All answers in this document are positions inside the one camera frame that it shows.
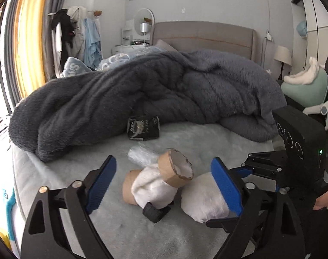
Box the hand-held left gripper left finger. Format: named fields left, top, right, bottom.
left=20, top=155, right=117, bottom=259

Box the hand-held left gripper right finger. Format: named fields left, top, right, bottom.
left=210, top=156, right=306, bottom=259

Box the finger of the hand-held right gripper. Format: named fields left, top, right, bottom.
left=230, top=150, right=290, bottom=193
left=206, top=216, right=241, bottom=235

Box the large white tissue wad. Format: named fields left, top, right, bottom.
left=181, top=173, right=232, bottom=223

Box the narrow cardboard tube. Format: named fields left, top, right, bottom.
left=122, top=169, right=143, bottom=205

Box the clear plastic wrap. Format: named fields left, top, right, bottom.
left=127, top=146, right=161, bottom=168

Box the wide cardboard tube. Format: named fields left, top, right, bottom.
left=158, top=148, right=194, bottom=188

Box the black plastic clip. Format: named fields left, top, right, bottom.
left=142, top=202, right=172, bottom=224

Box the person's right hand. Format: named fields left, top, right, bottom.
left=313, top=179, right=328, bottom=211

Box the mint green chair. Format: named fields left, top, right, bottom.
left=281, top=67, right=328, bottom=133

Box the white plush toy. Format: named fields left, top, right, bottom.
left=283, top=57, right=326, bottom=85

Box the black snack packet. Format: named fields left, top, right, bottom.
left=127, top=115, right=160, bottom=141

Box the bed with light grey sheet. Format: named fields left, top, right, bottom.
left=11, top=121, right=278, bottom=259

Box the white table lamp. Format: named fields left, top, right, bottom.
left=273, top=45, right=293, bottom=80

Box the dark grey fluffy blanket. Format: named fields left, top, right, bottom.
left=8, top=50, right=288, bottom=163

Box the light blue hat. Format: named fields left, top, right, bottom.
left=296, top=20, right=308, bottom=38

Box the blue patterned blanket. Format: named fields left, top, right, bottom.
left=59, top=51, right=154, bottom=79

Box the white wardrobe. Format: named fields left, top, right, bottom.
left=291, top=0, right=328, bottom=74

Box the grey upholstered headboard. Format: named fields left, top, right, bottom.
left=152, top=21, right=259, bottom=68

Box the light blue shirt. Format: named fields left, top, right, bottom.
left=84, top=18, right=103, bottom=69

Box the white vanity table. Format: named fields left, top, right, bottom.
left=112, top=19, right=154, bottom=58

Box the grey pillow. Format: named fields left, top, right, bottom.
left=155, top=39, right=178, bottom=52

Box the white shirt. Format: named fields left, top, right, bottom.
left=55, top=23, right=63, bottom=53

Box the beige hooded garment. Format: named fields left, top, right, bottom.
left=66, top=6, right=88, bottom=63

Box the black jacket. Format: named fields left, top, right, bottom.
left=51, top=9, right=77, bottom=63

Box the yellow curtain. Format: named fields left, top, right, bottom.
left=14, top=0, right=52, bottom=98

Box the round mirror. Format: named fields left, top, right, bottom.
left=134, top=8, right=155, bottom=37

